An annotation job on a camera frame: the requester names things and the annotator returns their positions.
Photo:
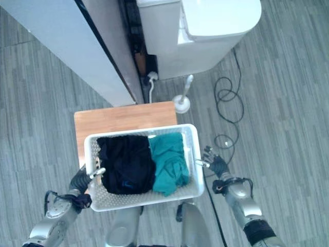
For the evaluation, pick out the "white cabinet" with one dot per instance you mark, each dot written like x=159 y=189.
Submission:
x=77 y=49

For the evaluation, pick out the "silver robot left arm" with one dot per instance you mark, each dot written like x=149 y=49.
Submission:
x=55 y=216

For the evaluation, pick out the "white toilet brush holder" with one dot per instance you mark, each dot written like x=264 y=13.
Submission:
x=183 y=99

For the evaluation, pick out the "silver robot right leg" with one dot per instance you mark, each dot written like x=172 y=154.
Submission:
x=192 y=223

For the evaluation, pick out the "white plastic laundry basket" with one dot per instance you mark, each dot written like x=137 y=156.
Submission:
x=144 y=167

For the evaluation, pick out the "black garment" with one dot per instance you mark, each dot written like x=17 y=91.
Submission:
x=126 y=164

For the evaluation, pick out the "white washing machine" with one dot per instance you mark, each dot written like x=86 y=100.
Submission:
x=195 y=36

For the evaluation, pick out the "white power plug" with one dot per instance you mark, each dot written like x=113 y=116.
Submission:
x=151 y=82

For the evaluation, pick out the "silver robot leg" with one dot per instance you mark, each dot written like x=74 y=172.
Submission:
x=123 y=226
x=192 y=223

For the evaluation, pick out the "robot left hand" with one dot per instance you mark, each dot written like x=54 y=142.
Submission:
x=80 y=179

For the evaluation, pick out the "small wooden table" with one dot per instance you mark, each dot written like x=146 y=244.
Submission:
x=123 y=115

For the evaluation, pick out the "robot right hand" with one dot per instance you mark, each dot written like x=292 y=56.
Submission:
x=217 y=164

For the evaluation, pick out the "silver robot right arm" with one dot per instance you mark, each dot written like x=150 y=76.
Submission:
x=248 y=208

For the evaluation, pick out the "silver robot left leg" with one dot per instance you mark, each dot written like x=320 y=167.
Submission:
x=123 y=226

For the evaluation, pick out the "teal garment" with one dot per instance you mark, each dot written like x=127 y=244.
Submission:
x=168 y=164

